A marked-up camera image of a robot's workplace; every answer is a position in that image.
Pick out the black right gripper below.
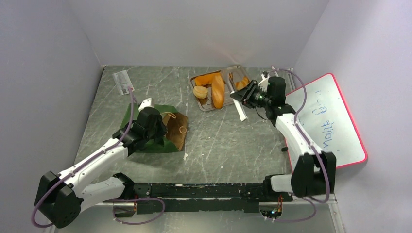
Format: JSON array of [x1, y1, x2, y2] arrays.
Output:
[[230, 80, 271, 109]]

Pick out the green paper bag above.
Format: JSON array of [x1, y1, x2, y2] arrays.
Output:
[[112, 103, 187, 155]]

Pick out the fake croissant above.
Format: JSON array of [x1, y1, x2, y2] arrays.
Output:
[[235, 76, 250, 91]]

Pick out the metal tongs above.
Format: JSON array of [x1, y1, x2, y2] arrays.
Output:
[[223, 66, 248, 122]]

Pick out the fake baguette loaf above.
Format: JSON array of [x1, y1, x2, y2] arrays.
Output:
[[211, 76, 225, 109]]

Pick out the fake round bread roll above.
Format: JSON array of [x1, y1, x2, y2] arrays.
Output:
[[193, 86, 208, 99]]

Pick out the metal baking tray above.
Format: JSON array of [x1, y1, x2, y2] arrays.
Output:
[[189, 65, 252, 112]]

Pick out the orange fake braided bread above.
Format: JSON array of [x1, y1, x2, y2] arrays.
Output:
[[194, 72, 221, 86]]

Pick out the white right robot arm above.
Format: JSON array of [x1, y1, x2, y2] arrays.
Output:
[[230, 76, 336, 201]]

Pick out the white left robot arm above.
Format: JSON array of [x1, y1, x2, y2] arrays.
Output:
[[31, 107, 167, 228]]

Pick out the white marker pen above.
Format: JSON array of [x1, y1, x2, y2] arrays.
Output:
[[271, 66, 279, 77]]

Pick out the white paper receipt card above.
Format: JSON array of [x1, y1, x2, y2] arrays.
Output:
[[112, 70, 135, 95]]

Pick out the pink framed whiteboard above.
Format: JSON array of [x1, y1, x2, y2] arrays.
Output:
[[286, 73, 368, 168]]

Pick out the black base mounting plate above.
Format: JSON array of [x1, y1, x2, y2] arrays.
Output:
[[114, 182, 293, 215]]

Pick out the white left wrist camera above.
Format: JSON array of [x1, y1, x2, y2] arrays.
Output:
[[138, 98, 155, 112]]

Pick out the aluminium rail frame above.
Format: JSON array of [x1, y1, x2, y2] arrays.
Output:
[[43, 183, 345, 233]]

